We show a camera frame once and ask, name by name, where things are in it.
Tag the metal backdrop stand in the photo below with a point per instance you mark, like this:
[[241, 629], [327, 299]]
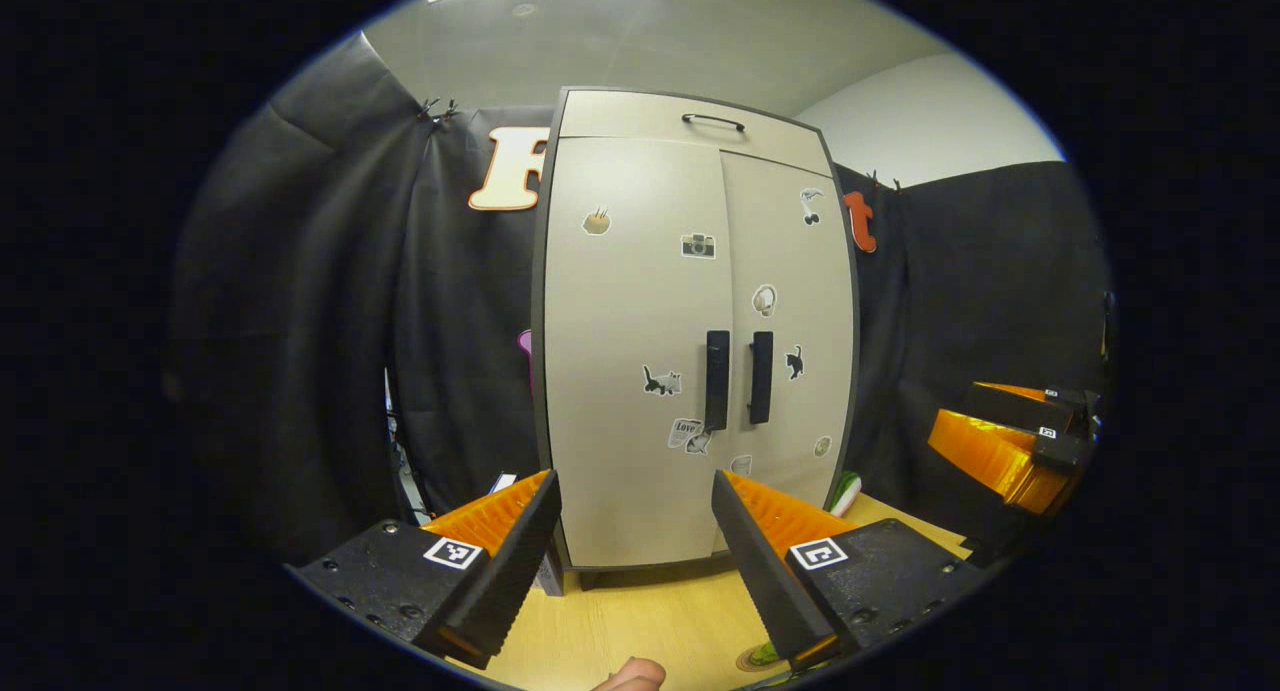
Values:
[[400, 451]]

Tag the white grey cabinet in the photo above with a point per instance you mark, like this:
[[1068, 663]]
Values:
[[545, 371]]

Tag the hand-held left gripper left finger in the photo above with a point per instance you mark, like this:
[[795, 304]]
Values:
[[520, 561]]

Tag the round wooden coaster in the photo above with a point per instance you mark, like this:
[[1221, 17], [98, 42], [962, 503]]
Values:
[[745, 661]]

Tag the green label clear bottle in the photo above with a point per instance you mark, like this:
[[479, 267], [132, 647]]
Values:
[[766, 654]]

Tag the blue white box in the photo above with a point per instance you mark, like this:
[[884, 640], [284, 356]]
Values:
[[503, 483]]

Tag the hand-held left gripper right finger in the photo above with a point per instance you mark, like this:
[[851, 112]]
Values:
[[760, 561]]

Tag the white cabinet door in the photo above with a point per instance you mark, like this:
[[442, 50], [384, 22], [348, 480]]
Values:
[[810, 301], [620, 321]]

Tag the black backdrop cloth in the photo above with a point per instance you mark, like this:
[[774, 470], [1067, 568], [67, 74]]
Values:
[[320, 321]]

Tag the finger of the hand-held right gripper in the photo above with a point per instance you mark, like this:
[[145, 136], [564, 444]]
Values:
[[1000, 456], [1020, 409]]

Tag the green white object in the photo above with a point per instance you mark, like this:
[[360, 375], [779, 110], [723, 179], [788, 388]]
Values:
[[845, 493]]

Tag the white cabinet drawer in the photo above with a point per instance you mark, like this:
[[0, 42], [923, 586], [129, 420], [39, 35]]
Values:
[[620, 116]]

